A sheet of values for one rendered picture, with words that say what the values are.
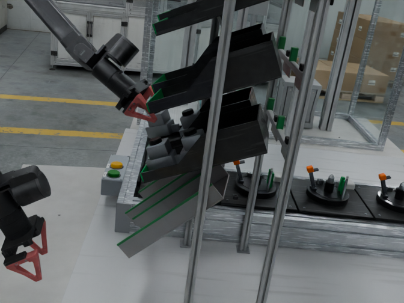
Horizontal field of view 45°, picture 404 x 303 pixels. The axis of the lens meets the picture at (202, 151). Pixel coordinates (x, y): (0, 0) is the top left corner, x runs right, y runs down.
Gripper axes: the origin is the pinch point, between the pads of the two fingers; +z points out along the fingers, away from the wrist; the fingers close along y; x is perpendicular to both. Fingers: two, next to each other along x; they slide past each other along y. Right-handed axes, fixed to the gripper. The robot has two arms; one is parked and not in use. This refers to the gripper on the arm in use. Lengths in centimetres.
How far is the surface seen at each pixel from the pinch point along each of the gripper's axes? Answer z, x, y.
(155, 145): 5.8, -3.8, -16.3
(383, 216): 72, -3, 38
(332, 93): 48, 11, 151
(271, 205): 42, 13, 25
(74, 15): -225, 241, 447
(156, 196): 13.3, 13.5, -8.3
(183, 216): 20.7, 2.7, -20.7
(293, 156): 29.4, -22.9, -14.5
